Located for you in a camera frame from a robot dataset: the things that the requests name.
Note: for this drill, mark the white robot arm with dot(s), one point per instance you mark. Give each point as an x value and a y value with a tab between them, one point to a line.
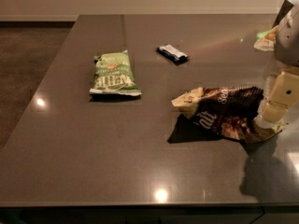
286	50

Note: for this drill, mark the cream green snack bag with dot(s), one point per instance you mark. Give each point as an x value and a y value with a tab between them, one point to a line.
266	40

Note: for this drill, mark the dark box at table corner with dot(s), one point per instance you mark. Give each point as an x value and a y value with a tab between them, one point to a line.
285	13

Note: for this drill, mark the brown sea salt chip bag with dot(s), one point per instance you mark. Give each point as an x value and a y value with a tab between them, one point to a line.
231	112

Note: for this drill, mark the green jalapeno chip bag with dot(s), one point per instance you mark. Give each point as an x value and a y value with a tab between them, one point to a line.
113	75

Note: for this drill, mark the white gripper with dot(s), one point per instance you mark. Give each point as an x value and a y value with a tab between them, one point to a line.
289	42

